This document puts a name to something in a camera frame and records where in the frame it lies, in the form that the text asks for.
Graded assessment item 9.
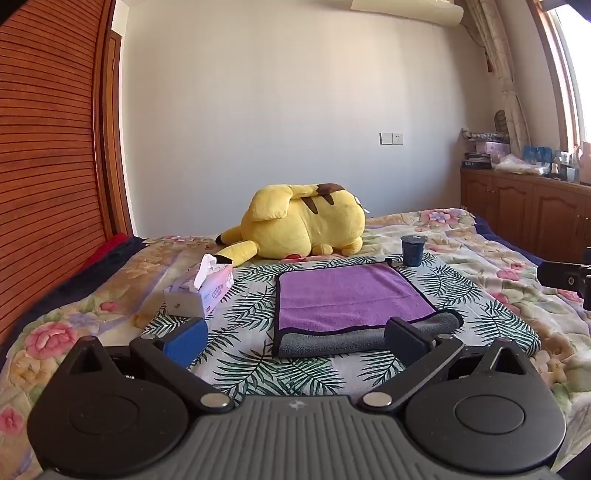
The stack of books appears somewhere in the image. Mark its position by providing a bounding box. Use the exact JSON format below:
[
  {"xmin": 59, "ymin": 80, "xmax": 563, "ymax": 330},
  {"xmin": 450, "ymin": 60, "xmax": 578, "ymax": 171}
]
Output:
[{"xmin": 461, "ymin": 151, "xmax": 493, "ymax": 169}]

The dark blue bed sheet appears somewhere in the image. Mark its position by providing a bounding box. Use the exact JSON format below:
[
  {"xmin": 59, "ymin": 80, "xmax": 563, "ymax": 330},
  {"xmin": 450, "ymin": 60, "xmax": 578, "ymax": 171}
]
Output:
[{"xmin": 0, "ymin": 235, "xmax": 149, "ymax": 365}]

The beige curtain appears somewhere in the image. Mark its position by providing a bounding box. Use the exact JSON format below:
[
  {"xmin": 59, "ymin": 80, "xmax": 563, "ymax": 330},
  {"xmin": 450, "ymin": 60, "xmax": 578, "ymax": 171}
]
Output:
[{"xmin": 465, "ymin": 0, "xmax": 533, "ymax": 155}]

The dark blue cup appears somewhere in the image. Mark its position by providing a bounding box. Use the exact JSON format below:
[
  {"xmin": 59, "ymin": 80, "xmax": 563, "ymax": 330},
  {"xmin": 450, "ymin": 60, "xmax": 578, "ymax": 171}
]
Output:
[{"xmin": 400, "ymin": 234, "xmax": 428, "ymax": 268}]

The yellow plush toy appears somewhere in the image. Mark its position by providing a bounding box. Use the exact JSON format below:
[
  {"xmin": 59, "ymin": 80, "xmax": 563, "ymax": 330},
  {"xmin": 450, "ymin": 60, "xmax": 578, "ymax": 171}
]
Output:
[{"xmin": 215, "ymin": 183, "xmax": 368, "ymax": 269}]

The leaf print cloth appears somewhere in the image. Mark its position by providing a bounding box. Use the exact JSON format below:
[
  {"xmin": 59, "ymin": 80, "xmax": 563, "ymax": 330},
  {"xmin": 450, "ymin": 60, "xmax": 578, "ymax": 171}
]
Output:
[{"xmin": 142, "ymin": 255, "xmax": 542, "ymax": 407}]

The purple and grey towel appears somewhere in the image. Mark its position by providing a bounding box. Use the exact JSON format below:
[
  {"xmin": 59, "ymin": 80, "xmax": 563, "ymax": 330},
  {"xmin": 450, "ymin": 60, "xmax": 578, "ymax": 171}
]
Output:
[{"xmin": 271, "ymin": 260, "xmax": 465, "ymax": 359}]

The blue box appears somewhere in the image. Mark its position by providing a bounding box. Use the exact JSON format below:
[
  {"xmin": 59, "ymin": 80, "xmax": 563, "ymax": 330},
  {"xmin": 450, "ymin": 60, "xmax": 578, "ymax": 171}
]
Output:
[{"xmin": 523, "ymin": 145, "xmax": 556, "ymax": 165}]

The pink tissue box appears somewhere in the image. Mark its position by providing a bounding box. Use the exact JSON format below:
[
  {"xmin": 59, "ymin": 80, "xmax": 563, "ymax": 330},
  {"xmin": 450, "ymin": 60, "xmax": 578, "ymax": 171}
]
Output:
[{"xmin": 163, "ymin": 253, "xmax": 234, "ymax": 319}]

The wooden cabinet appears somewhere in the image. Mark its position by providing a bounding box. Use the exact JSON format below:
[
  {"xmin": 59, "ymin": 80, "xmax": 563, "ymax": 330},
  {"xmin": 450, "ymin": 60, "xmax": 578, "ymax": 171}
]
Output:
[{"xmin": 460, "ymin": 165, "xmax": 591, "ymax": 265}]

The white air conditioner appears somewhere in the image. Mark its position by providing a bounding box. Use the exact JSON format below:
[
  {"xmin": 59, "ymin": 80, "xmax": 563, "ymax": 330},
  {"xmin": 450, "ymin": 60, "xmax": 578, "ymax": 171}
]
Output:
[{"xmin": 318, "ymin": 0, "xmax": 465, "ymax": 27}]

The red cloth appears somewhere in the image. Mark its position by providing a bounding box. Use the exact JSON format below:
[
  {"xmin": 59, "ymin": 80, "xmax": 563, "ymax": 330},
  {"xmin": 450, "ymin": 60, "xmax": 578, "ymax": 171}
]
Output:
[{"xmin": 82, "ymin": 232, "xmax": 131, "ymax": 274}]

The clear plastic bag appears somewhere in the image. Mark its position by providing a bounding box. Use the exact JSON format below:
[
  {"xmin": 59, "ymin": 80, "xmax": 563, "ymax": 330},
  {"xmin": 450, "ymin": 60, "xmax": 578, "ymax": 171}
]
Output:
[{"xmin": 491, "ymin": 154, "xmax": 546, "ymax": 175}]

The wooden window frame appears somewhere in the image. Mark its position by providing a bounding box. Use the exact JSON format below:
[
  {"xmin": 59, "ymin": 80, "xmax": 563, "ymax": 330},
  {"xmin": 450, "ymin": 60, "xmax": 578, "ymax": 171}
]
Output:
[{"xmin": 526, "ymin": 0, "xmax": 591, "ymax": 160}]

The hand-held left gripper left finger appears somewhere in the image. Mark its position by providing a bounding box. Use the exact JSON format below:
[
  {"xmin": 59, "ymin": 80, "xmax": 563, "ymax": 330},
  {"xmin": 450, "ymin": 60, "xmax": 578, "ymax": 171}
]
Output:
[{"xmin": 59, "ymin": 318, "xmax": 235, "ymax": 411}]

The pink ceramic jug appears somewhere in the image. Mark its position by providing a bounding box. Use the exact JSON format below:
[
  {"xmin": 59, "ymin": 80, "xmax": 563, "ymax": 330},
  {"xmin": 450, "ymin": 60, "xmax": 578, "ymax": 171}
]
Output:
[{"xmin": 573, "ymin": 140, "xmax": 591, "ymax": 185}]

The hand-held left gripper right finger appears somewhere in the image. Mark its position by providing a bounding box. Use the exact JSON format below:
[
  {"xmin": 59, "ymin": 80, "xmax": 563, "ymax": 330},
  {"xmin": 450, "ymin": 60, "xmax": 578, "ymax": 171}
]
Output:
[{"xmin": 359, "ymin": 316, "xmax": 533, "ymax": 412}]

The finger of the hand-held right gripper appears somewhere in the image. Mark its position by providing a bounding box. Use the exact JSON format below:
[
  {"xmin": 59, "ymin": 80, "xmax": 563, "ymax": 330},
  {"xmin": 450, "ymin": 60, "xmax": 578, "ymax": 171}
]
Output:
[{"xmin": 537, "ymin": 247, "xmax": 591, "ymax": 306}]

